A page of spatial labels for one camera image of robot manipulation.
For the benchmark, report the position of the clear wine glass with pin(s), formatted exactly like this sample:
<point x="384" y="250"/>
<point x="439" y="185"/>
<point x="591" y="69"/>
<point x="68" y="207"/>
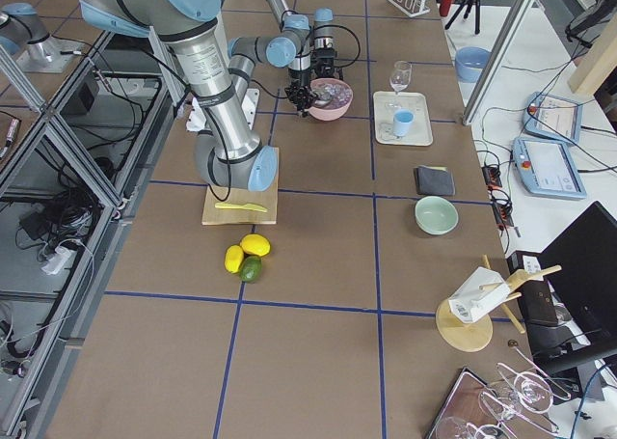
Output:
<point x="399" y="80"/>

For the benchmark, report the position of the steel ice scoop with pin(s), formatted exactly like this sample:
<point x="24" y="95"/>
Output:
<point x="324" y="98"/>

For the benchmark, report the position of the blue bowl off table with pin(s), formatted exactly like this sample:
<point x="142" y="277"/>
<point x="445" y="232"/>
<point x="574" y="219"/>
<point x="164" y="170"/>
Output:
<point x="469" y="63"/>

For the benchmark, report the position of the upper teach pendant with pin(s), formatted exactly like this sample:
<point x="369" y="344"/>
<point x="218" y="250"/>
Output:
<point x="553" y="117"/>

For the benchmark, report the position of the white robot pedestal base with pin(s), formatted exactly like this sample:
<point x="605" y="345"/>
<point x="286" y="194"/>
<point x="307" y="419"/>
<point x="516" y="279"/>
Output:
<point x="197" y="120"/>

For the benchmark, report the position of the pink bowl with ice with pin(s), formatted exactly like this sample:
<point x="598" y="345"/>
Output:
<point x="343" y="99"/>

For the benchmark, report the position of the green empty bowl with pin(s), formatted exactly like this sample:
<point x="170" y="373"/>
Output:
<point x="436" y="215"/>

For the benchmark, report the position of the white paper carton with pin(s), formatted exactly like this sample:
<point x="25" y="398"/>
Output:
<point x="480" y="293"/>

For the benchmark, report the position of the teach pendant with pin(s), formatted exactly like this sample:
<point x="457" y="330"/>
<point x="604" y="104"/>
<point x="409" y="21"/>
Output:
<point x="553" y="117"/>
<point x="547" y="169"/>

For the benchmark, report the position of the hanging wine glasses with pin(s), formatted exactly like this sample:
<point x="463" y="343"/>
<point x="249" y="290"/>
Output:
<point x="516" y="405"/>

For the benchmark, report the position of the yellow plastic knife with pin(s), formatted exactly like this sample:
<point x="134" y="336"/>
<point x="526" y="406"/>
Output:
<point x="246" y="206"/>

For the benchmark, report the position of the green lime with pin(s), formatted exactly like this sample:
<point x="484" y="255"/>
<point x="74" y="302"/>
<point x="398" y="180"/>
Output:
<point x="250" y="269"/>

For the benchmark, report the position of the black monitor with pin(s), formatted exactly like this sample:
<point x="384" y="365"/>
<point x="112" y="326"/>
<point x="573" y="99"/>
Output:
<point x="586" y="284"/>

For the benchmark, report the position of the grey folded cloth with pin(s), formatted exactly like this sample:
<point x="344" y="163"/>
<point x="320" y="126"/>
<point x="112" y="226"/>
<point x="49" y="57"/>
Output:
<point x="434" y="181"/>

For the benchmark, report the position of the lower teach pendant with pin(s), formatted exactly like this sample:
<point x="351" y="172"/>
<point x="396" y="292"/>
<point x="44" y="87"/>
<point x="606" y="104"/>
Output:
<point x="547" y="169"/>

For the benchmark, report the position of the wooden cutting board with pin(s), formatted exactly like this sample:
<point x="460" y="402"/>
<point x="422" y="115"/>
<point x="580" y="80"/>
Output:
<point x="240" y="191"/>

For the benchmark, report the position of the black camera tripod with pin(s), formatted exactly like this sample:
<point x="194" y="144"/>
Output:
<point x="467" y="6"/>

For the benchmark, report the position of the yellow lemon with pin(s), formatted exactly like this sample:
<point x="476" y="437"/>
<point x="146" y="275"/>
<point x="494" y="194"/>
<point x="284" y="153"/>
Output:
<point x="234" y="257"/>
<point x="255" y="244"/>

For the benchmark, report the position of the cream bear tray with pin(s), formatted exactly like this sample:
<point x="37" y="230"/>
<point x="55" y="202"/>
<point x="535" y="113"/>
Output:
<point x="420" y="134"/>

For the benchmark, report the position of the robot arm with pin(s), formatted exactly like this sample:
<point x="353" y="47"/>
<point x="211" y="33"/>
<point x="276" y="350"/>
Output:
<point x="228" y="152"/>
<point x="306" y="47"/>

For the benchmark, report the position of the wooden cup tree stand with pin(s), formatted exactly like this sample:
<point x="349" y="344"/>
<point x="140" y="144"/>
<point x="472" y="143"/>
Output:
<point x="476" y="336"/>

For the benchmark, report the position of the blue plastic cup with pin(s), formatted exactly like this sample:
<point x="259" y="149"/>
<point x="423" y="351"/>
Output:
<point x="402" y="122"/>

